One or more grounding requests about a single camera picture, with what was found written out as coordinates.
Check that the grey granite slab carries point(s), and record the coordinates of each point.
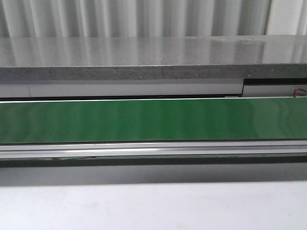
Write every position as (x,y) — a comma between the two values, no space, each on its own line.
(165,58)

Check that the green conveyor belt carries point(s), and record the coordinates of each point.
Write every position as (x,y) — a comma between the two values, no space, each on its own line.
(153,120)

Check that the white pleated curtain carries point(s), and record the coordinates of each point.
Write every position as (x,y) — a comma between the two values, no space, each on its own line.
(151,18)

